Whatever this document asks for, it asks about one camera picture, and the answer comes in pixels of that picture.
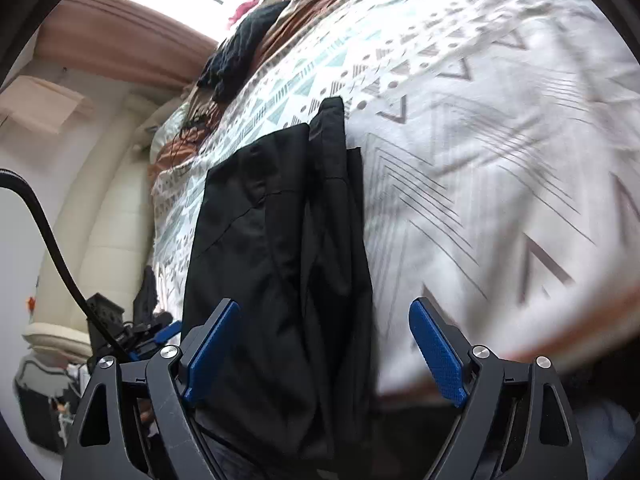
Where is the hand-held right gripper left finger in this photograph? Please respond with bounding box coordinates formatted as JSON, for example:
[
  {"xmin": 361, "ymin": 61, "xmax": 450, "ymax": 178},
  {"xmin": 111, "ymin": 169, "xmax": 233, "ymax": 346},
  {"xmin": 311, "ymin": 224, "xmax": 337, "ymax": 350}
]
[{"xmin": 60, "ymin": 298, "xmax": 241, "ymax": 480}]

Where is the thin black cable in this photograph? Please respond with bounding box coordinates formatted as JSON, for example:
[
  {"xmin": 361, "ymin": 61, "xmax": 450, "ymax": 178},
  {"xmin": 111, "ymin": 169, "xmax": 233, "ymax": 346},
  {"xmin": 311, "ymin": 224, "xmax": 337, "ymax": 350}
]
[{"xmin": 165, "ymin": 107, "xmax": 213, "ymax": 161}]

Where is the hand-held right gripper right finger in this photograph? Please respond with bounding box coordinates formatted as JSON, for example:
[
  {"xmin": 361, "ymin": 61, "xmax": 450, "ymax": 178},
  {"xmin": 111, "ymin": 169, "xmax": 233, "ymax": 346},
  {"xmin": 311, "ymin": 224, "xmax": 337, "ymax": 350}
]
[{"xmin": 409, "ymin": 297, "xmax": 588, "ymax": 480}]

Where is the folded black garment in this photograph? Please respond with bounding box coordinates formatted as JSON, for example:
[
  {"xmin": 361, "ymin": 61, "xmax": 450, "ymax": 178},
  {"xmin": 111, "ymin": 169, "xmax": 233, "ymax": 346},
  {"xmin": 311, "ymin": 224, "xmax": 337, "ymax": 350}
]
[{"xmin": 132, "ymin": 265, "xmax": 162, "ymax": 328}]

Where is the black jacket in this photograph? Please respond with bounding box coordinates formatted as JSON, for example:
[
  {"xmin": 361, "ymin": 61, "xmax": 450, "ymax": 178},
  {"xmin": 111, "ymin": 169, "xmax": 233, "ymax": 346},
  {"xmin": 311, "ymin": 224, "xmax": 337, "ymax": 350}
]
[{"xmin": 181, "ymin": 96, "xmax": 376, "ymax": 466}]

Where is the black knitted sweater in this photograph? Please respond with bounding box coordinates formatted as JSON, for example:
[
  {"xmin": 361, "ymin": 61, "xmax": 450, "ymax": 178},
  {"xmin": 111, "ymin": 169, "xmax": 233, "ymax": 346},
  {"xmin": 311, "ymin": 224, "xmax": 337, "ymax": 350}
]
[{"xmin": 196, "ymin": 1, "xmax": 291, "ymax": 103}]

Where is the hanging cream cloth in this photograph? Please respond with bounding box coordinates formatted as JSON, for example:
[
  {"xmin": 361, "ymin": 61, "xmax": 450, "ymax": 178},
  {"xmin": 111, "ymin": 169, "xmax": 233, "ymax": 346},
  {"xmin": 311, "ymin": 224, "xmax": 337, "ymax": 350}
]
[{"xmin": 0, "ymin": 75, "xmax": 96, "ymax": 133}]

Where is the dark storage bag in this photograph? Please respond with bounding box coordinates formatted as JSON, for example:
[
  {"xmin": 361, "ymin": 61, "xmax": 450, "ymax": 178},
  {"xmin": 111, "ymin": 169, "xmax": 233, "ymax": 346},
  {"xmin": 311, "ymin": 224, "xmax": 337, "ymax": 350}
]
[{"xmin": 15, "ymin": 355, "xmax": 83, "ymax": 453}]

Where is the red cloth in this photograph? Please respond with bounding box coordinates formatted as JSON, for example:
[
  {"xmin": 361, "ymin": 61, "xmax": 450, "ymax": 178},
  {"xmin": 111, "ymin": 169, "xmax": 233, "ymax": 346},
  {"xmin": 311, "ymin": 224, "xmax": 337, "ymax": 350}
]
[{"xmin": 229, "ymin": 0, "xmax": 268, "ymax": 28}]

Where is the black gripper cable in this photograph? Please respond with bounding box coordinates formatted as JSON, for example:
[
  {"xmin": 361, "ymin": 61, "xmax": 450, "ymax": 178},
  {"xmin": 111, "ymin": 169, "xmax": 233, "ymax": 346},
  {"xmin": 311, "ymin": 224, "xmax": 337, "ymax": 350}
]
[{"xmin": 0, "ymin": 169, "xmax": 128, "ymax": 361}]

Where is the patterned white blanket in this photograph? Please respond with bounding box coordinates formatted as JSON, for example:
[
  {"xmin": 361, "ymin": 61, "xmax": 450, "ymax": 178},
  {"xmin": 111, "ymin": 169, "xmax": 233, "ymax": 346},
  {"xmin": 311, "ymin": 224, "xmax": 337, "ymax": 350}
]
[{"xmin": 150, "ymin": 0, "xmax": 640, "ymax": 396}]

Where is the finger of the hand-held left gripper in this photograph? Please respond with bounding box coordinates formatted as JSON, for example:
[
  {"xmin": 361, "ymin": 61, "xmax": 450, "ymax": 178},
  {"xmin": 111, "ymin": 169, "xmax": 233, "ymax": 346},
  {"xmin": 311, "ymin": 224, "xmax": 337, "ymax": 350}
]
[{"xmin": 130, "ymin": 320, "xmax": 184, "ymax": 361}]

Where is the pink curtain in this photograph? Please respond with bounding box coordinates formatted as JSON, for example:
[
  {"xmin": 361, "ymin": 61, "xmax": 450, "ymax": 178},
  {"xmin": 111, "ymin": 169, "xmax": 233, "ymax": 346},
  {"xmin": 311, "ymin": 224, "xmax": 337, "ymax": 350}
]
[{"xmin": 35, "ymin": 0, "xmax": 221, "ymax": 83}]

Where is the brown and beige duvet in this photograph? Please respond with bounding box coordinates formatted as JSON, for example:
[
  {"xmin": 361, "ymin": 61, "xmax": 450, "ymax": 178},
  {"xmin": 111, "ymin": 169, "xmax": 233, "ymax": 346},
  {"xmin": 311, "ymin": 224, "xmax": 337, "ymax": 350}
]
[{"xmin": 150, "ymin": 0, "xmax": 361, "ymax": 176}]

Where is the cream padded bed headboard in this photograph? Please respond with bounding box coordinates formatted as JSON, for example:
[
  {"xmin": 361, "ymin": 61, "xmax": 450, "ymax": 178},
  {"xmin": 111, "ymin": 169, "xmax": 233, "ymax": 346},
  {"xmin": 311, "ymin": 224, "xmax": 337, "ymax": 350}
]
[{"xmin": 22, "ymin": 92, "xmax": 173, "ymax": 356}]

